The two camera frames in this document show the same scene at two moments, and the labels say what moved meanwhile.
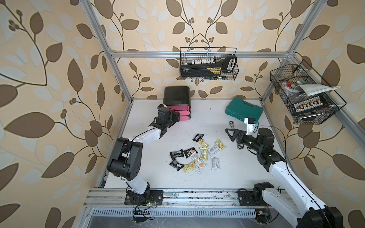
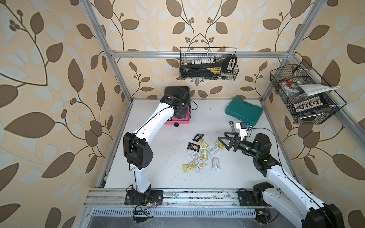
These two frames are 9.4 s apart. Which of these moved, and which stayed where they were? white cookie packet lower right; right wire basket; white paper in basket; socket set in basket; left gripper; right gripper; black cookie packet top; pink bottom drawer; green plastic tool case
Moved: right gripper; pink bottom drawer; left gripper
Stayed: socket set in basket; right wire basket; white cookie packet lower right; black cookie packet top; white paper in basket; green plastic tool case
